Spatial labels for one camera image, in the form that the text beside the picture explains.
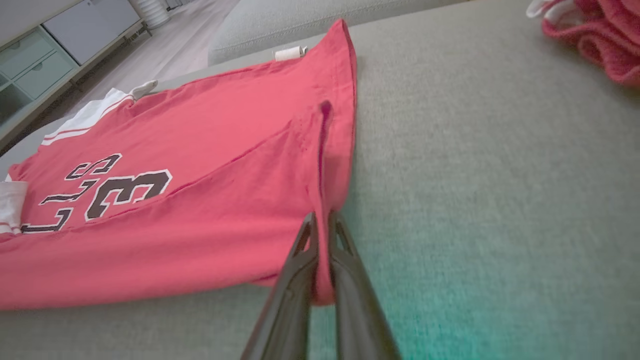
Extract small grey sofa seat cushion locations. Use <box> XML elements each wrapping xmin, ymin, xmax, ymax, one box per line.
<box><xmin>207</xmin><ymin>0</ymin><xmax>471</xmax><ymax>66</ymax></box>

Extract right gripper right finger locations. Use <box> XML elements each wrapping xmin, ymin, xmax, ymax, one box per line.
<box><xmin>328</xmin><ymin>210</ymin><xmax>402</xmax><ymax>360</ymax></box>

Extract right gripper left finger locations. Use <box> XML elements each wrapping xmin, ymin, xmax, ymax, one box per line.
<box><xmin>241</xmin><ymin>211</ymin><xmax>320</xmax><ymax>360</ymax></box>

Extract red shorts with white stripe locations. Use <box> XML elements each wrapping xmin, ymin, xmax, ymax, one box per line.
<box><xmin>526</xmin><ymin>0</ymin><xmax>640</xmax><ymax>88</ymax></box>

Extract white ribbed plant pot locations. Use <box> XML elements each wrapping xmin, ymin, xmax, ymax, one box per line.
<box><xmin>131</xmin><ymin>0</ymin><xmax>172</xmax><ymax>30</ymax></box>

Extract grey green TV cabinet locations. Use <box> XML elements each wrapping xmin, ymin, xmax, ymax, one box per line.
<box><xmin>0</xmin><ymin>0</ymin><xmax>153</xmax><ymax>151</ymax></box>

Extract red white basketball jersey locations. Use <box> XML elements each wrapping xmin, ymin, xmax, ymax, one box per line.
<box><xmin>0</xmin><ymin>18</ymin><xmax>358</xmax><ymax>312</ymax></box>

